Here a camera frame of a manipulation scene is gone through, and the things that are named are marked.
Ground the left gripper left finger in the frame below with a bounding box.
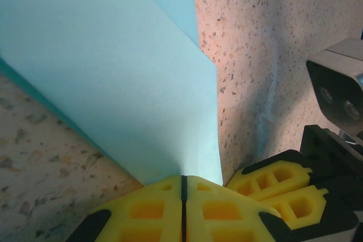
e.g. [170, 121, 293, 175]
[66, 175, 184, 242]

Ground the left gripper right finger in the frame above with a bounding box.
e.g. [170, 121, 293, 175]
[183, 175, 303, 242]

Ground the light blue paper sheet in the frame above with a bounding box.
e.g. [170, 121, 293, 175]
[0, 0, 223, 186]

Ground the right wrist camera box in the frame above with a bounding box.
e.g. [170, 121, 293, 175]
[306, 37, 363, 125]

